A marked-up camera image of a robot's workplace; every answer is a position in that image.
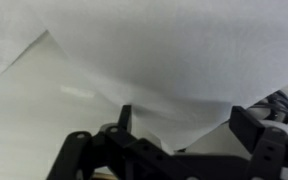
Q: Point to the white paper towel sheet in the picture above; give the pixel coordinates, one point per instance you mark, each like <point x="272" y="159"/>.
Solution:
<point x="170" y="50"/>

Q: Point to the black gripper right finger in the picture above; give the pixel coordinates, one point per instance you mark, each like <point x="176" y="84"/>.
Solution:
<point x="270" y="153"/>

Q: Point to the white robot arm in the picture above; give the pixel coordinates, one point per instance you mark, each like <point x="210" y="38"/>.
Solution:
<point x="280" y="125"/>

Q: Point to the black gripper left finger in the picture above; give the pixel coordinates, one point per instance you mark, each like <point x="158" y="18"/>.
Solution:
<point x="84" y="156"/>

